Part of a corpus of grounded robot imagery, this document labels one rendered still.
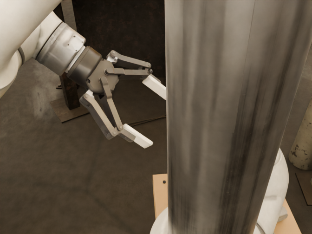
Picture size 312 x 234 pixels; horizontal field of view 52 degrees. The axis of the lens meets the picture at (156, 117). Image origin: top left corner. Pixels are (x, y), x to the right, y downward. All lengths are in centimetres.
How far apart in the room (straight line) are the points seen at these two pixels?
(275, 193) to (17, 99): 159
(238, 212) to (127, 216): 98
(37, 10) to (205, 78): 27
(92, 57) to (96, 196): 81
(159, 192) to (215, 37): 66
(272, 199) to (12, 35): 45
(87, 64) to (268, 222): 41
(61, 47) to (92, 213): 81
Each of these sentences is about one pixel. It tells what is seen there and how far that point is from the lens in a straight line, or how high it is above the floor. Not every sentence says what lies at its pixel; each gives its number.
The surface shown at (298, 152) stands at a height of 8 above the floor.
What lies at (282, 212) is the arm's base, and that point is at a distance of 79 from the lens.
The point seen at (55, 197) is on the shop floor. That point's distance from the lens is 137.
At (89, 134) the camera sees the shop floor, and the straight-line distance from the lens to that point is 158.
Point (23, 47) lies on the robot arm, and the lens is 59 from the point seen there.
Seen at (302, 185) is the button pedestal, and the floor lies 1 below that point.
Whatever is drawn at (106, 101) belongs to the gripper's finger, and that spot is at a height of 69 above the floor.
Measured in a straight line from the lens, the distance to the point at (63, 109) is 175.
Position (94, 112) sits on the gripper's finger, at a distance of 61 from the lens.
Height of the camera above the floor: 106
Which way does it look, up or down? 40 degrees down
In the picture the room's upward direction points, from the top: straight up
